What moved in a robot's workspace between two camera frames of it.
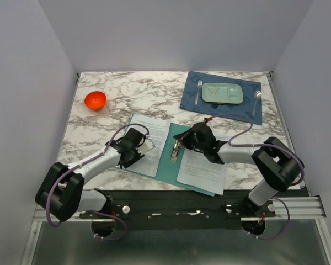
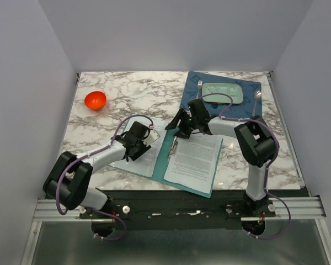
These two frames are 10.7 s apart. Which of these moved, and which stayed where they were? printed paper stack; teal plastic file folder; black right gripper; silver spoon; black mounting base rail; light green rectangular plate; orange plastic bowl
Moved: black right gripper; printed paper stack; teal plastic file folder
Stayed: light green rectangular plate; black mounting base rail; orange plastic bowl; silver spoon
